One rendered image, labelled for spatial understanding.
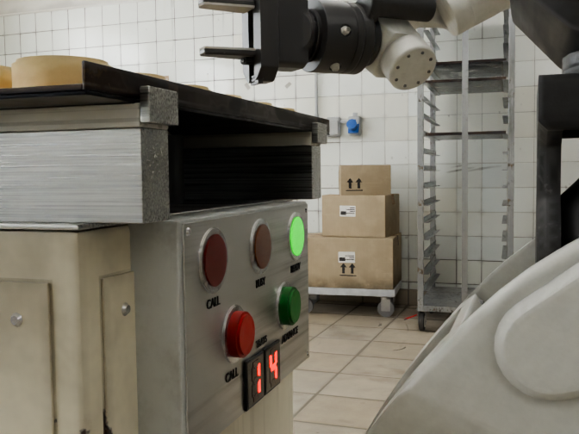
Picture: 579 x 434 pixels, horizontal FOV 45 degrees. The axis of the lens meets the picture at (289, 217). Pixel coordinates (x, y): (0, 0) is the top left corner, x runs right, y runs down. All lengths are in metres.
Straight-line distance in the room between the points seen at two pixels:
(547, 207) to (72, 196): 0.26
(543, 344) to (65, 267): 0.25
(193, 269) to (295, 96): 4.36
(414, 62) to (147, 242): 0.57
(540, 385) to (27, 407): 0.27
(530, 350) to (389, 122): 4.20
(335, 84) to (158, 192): 4.32
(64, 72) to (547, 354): 0.28
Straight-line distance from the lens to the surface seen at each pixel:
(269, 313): 0.53
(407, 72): 0.91
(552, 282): 0.39
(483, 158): 4.46
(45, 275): 0.38
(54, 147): 0.39
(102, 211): 0.37
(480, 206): 4.47
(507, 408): 0.41
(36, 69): 0.37
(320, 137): 0.63
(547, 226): 0.43
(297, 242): 0.58
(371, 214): 4.17
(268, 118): 0.53
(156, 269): 0.40
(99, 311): 0.39
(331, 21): 0.86
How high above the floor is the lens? 0.87
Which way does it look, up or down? 4 degrees down
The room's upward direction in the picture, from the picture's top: 1 degrees counter-clockwise
